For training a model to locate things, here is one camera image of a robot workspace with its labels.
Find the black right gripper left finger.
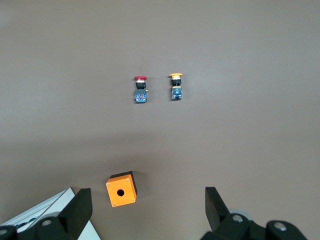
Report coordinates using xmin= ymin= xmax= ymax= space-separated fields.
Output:
xmin=0 ymin=187 xmax=93 ymax=240

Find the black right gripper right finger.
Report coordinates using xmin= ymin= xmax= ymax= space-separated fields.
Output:
xmin=201 ymin=186 xmax=309 ymax=240

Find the yellow mushroom push button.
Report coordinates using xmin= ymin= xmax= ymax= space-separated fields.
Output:
xmin=169 ymin=72 xmax=184 ymax=102

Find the red mushroom push button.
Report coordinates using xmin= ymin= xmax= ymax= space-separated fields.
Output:
xmin=132 ymin=75 xmax=149 ymax=105

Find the orange button enclosure box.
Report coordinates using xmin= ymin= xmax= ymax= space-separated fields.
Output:
xmin=105 ymin=170 xmax=139 ymax=208

